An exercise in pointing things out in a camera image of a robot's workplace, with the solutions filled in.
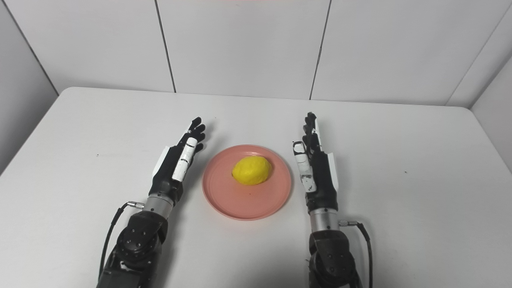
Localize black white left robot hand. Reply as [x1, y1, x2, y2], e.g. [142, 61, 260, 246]
[152, 116, 207, 203]

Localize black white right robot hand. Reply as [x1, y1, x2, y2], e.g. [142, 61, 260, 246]
[292, 112, 340, 213]

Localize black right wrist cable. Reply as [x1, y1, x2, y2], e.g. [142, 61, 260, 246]
[338, 219, 374, 288]

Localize yellow lemon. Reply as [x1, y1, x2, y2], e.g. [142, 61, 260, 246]
[232, 156, 273, 186]

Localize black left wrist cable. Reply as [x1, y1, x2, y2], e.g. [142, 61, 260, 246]
[98, 201, 146, 288]

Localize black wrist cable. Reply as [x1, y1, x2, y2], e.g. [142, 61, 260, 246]
[338, 219, 374, 288]
[98, 201, 146, 288]

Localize pink round plate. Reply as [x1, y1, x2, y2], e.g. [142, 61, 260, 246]
[202, 144, 293, 222]

